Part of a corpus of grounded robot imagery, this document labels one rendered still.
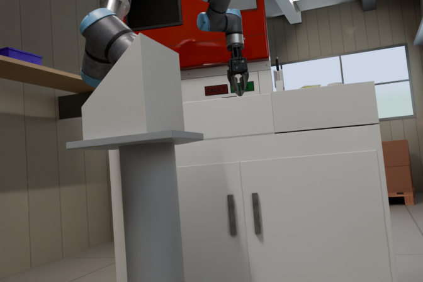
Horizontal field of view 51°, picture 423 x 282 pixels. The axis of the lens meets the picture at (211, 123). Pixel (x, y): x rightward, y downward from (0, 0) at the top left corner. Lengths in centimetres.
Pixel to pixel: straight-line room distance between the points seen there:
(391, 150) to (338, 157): 486
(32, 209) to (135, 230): 292
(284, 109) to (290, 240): 45
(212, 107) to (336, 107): 43
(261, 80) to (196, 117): 70
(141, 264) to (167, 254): 7
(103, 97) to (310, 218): 79
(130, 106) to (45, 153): 310
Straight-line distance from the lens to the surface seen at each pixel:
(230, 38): 186
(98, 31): 137
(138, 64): 120
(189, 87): 225
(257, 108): 156
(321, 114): 156
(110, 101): 123
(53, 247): 434
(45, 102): 434
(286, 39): 840
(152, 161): 122
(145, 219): 123
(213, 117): 158
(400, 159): 640
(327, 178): 156
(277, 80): 185
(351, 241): 159
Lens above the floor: 72
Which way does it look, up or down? 5 degrees up
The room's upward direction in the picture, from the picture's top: 5 degrees counter-clockwise
